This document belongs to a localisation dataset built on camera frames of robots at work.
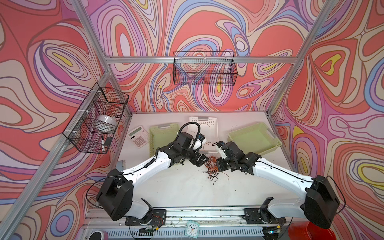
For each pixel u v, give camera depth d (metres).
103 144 0.72
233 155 0.63
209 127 1.10
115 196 0.42
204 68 0.85
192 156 0.69
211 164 0.90
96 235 0.65
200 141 0.72
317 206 0.40
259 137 1.04
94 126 0.72
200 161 0.72
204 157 0.72
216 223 0.73
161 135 1.07
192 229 0.69
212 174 0.87
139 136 1.02
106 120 0.73
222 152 0.66
